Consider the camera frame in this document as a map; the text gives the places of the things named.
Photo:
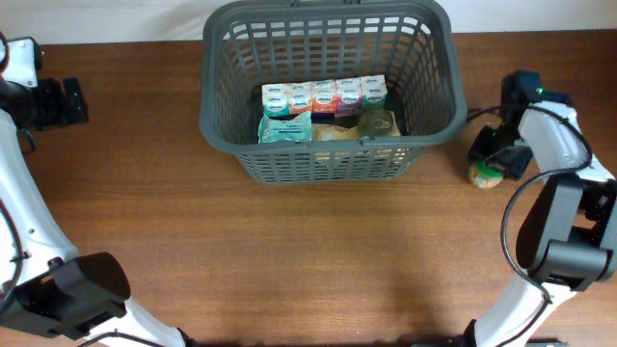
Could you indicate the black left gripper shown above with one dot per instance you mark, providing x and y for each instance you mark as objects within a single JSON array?
[{"x": 52, "y": 90}]

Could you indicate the multicolour tissue pack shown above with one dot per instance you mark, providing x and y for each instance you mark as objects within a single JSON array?
[{"x": 331, "y": 98}]

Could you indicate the tan paper pouch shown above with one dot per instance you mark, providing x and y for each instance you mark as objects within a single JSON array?
[{"x": 330, "y": 132}]

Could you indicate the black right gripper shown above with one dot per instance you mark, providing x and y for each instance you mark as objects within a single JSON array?
[{"x": 513, "y": 170}]

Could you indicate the silver tin can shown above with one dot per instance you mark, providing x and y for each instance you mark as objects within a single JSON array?
[{"x": 375, "y": 123}]

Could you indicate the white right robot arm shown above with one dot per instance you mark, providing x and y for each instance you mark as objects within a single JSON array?
[{"x": 558, "y": 230}]

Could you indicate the grey plastic basket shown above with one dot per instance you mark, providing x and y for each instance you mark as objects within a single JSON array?
[{"x": 248, "y": 44}]

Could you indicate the green lid jar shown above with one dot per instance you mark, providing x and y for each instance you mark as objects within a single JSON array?
[{"x": 482, "y": 176}]

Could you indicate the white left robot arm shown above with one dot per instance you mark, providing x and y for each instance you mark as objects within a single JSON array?
[{"x": 48, "y": 288}]

